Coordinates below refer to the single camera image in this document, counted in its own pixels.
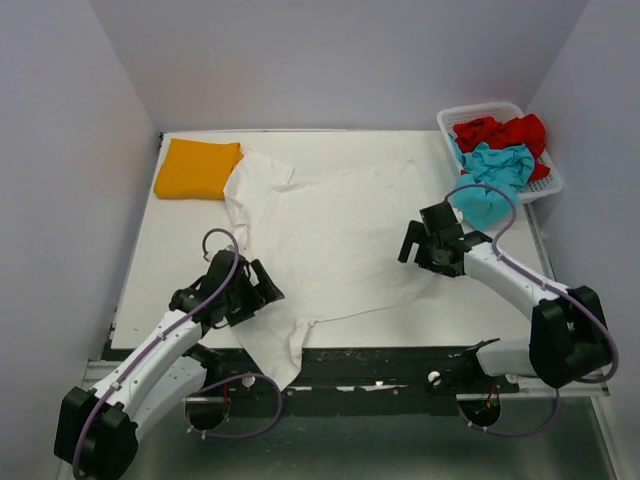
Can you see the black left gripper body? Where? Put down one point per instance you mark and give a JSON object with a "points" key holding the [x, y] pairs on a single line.
{"points": [[242, 296]]}

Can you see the white t-shirt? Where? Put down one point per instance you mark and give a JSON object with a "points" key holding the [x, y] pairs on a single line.
{"points": [[329, 243]]}

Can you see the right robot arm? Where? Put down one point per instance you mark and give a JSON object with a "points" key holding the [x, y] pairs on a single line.
{"points": [[568, 338]]}

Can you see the white plastic laundry basket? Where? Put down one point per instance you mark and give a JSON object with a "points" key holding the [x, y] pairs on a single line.
{"points": [[501, 111]]}

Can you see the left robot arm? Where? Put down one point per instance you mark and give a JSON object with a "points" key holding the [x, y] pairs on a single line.
{"points": [[100, 429]]}

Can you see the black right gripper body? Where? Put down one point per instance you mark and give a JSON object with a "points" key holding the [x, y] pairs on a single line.
{"points": [[446, 270]]}

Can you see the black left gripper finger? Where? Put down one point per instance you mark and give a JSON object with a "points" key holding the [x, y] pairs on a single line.
{"points": [[239, 312], [265, 287]]}

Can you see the folded orange t-shirt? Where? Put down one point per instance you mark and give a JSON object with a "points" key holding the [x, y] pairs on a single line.
{"points": [[196, 170]]}

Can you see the turquoise t-shirt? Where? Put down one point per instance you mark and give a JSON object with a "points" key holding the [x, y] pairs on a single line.
{"points": [[489, 188]]}

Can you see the red t-shirt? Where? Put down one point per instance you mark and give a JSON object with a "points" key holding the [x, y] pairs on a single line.
{"points": [[527, 130]]}

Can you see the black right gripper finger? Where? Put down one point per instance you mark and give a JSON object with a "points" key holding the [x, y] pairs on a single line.
{"points": [[424, 258], [413, 236]]}

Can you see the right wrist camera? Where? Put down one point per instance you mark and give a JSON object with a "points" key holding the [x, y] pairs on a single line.
{"points": [[457, 213]]}

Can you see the black mounting rail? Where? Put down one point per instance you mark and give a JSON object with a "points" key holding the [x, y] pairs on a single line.
{"points": [[346, 382]]}

